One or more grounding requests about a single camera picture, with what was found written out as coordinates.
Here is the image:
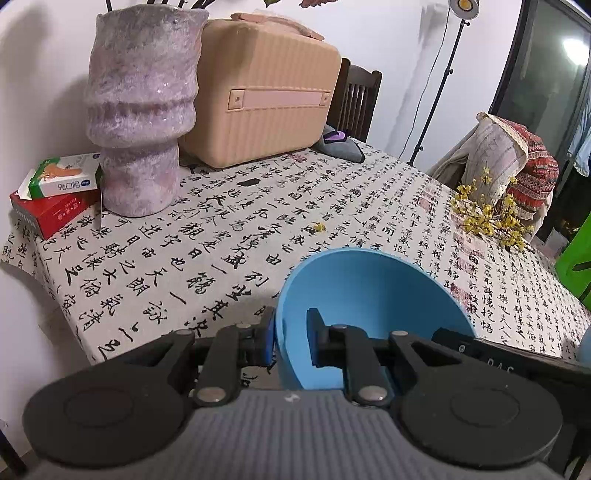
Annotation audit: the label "pink speckled vase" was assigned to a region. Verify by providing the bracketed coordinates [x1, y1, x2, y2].
[84, 7, 209, 217]

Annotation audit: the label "dried pink roses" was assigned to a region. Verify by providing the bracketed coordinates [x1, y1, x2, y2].
[104, 0, 324, 11]

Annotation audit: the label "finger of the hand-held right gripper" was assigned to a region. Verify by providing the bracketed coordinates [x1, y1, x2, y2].
[431, 328, 481, 356]

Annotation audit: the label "red box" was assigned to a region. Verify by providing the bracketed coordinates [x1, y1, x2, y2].
[10, 189, 102, 241]

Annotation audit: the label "light blue hanging shirt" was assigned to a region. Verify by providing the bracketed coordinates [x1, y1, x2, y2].
[568, 115, 591, 176]

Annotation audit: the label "beige cloth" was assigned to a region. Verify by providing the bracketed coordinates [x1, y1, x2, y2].
[429, 138, 476, 190]

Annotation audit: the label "green paper bag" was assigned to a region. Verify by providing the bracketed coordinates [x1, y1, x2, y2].
[554, 226, 591, 298]

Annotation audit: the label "green white small box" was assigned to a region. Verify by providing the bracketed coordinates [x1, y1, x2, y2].
[18, 152, 103, 200]

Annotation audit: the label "black framed glass door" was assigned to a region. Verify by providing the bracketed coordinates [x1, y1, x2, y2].
[489, 0, 591, 241]

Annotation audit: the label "dark wooden chair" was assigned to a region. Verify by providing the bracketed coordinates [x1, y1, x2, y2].
[333, 58, 383, 143]

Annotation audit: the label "yellow flower branch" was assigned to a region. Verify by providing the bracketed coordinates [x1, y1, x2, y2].
[450, 166, 536, 252]

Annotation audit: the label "black light stand with lamp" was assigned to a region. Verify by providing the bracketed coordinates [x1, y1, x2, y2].
[406, 0, 481, 167]

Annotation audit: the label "grey purple cloth pouch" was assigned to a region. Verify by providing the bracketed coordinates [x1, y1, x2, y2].
[314, 124, 365, 162]

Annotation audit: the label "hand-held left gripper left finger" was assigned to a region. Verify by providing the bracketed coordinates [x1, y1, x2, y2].
[124, 305, 277, 408]

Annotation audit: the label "pink ribbed suitcase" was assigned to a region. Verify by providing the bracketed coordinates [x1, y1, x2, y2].
[178, 11, 342, 169]

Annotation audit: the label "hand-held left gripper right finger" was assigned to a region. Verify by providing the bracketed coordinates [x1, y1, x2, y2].
[307, 308, 462, 408]

